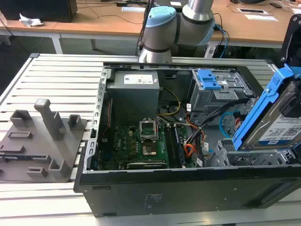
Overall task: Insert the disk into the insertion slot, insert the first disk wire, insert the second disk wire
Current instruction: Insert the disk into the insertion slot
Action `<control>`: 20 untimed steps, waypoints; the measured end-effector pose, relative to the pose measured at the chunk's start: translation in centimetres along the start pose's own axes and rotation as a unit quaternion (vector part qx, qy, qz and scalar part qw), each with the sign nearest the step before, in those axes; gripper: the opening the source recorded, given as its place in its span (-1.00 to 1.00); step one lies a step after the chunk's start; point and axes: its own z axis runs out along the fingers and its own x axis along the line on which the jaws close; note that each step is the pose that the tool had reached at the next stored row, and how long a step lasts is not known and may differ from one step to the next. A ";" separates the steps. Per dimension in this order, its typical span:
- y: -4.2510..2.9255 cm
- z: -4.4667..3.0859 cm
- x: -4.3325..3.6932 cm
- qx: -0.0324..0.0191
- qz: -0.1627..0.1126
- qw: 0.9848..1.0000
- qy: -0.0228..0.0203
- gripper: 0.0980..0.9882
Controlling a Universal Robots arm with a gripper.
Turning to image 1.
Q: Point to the hard disk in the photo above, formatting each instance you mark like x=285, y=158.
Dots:
x=270, y=122

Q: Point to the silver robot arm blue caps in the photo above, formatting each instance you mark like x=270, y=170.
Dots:
x=162, y=33

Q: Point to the grey metal disk bay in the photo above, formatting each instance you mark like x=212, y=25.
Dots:
x=254, y=157

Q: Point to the black RAM slot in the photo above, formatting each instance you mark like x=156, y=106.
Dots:
x=171, y=147

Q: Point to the white paper sheet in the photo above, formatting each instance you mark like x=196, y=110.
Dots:
x=132, y=9
x=259, y=17

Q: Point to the grey metal drive cage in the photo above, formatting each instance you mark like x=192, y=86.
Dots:
x=211, y=99

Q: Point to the grey power supply unit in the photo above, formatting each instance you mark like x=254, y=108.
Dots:
x=132, y=90

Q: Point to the wooden desk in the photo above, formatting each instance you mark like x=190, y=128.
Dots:
x=108, y=21

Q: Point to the black open PC case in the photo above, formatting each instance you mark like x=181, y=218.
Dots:
x=178, y=190

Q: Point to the green motherboard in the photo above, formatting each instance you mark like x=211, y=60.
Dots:
x=127, y=146

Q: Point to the black monitor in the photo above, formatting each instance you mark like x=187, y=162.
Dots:
x=40, y=10

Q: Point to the crumpled white paper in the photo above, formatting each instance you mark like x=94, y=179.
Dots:
x=30, y=21

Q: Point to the grey parts rack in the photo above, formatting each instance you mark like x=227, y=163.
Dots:
x=44, y=146

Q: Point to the CPU socket metal frame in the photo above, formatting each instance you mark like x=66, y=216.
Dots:
x=147, y=130

